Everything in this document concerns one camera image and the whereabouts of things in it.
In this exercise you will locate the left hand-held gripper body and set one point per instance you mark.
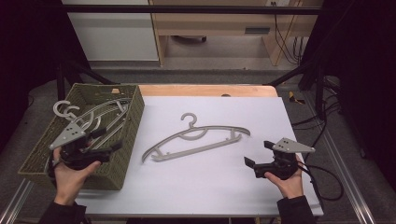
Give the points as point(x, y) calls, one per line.
point(70, 135)

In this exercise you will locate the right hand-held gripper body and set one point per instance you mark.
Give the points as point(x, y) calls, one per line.
point(289, 146)

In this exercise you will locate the green woven basket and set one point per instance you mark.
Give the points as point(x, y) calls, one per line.
point(124, 149)

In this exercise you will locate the gray plastic clothes hanger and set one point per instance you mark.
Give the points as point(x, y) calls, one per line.
point(191, 124)
point(72, 107)
point(61, 102)

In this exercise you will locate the person's right hand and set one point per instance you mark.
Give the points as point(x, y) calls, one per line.
point(291, 186)

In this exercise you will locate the person's left hand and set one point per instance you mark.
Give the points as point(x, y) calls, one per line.
point(70, 183)

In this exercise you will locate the yellow and black tool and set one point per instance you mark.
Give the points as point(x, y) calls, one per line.
point(292, 98)

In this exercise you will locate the white table sheet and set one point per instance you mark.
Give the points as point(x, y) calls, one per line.
point(202, 186)

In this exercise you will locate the black metal stand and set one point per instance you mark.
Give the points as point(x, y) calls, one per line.
point(60, 77)
point(319, 87)

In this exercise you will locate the black curtain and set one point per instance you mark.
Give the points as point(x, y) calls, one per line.
point(367, 77)
point(25, 62)

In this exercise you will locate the white cabinet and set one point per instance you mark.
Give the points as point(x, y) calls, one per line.
point(115, 37)

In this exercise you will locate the wooden cabinet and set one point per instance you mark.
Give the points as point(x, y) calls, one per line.
point(211, 25)

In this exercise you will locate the aluminium rail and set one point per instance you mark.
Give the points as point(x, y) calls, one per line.
point(351, 180)
point(15, 202)

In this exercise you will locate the black horizontal frame bar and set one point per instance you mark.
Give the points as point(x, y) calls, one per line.
point(186, 9)

